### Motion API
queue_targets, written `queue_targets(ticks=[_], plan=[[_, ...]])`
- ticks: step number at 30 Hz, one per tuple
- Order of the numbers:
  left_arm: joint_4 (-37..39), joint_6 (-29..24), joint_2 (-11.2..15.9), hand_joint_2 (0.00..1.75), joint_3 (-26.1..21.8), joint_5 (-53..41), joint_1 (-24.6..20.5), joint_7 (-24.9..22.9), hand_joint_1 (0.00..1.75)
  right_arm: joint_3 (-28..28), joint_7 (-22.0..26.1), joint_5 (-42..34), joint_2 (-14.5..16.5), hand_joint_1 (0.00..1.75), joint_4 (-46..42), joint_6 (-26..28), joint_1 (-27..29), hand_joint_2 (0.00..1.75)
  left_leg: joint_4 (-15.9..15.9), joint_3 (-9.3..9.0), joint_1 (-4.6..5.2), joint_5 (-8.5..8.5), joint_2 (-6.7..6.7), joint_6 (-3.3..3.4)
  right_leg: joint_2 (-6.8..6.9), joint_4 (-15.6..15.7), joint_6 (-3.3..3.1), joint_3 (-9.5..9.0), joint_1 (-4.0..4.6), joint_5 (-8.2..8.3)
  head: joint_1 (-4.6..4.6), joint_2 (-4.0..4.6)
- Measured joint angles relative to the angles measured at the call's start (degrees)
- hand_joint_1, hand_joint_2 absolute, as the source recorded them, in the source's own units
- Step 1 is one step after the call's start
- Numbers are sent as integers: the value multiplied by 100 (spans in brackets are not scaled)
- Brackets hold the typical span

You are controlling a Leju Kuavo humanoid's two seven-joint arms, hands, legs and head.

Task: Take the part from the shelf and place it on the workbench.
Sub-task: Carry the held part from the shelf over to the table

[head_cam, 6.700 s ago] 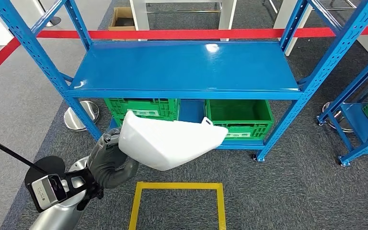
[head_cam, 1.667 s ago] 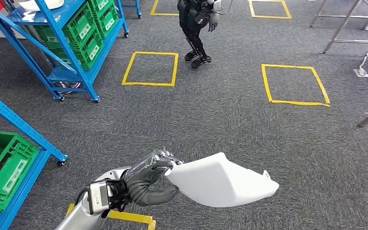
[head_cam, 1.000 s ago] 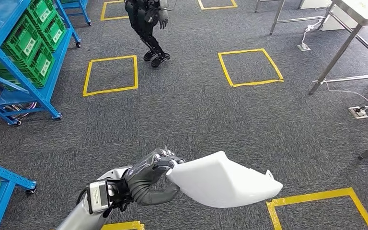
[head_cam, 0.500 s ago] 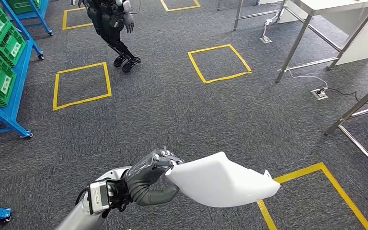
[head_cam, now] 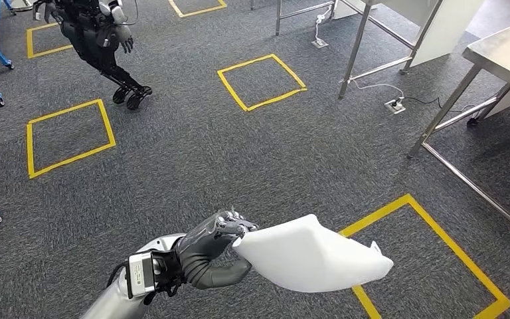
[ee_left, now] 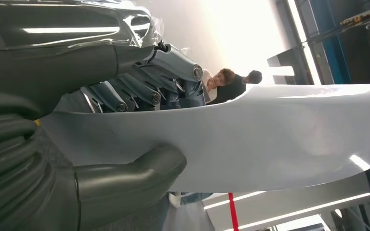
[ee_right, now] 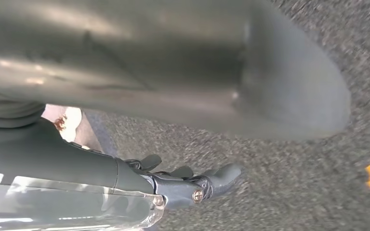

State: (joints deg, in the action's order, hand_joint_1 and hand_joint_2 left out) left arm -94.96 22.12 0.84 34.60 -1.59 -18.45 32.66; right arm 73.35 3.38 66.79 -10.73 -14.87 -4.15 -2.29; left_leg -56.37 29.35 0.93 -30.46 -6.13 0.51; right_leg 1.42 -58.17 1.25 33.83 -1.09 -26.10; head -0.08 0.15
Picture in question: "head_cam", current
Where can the stainless steel workbench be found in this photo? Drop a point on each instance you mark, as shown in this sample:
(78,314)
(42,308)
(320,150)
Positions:
(501,48)

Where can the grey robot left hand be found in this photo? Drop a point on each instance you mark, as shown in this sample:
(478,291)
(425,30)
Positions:
(206,255)

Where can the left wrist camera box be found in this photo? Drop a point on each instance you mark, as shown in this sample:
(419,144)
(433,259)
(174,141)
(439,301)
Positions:
(140,275)

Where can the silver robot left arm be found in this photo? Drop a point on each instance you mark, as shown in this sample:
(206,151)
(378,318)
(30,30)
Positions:
(114,304)

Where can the black humanoid robot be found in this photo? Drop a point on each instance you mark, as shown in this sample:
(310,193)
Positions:
(92,39)

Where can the stainless steel table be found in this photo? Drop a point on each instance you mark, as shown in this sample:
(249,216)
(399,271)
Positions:
(355,48)

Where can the floor power socket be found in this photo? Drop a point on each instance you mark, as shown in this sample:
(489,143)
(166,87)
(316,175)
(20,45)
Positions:
(395,107)
(320,43)

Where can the white side panel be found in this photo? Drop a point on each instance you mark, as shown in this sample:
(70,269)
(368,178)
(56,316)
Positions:
(448,26)

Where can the white plastic part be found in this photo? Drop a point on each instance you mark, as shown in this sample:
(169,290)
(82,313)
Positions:
(312,255)

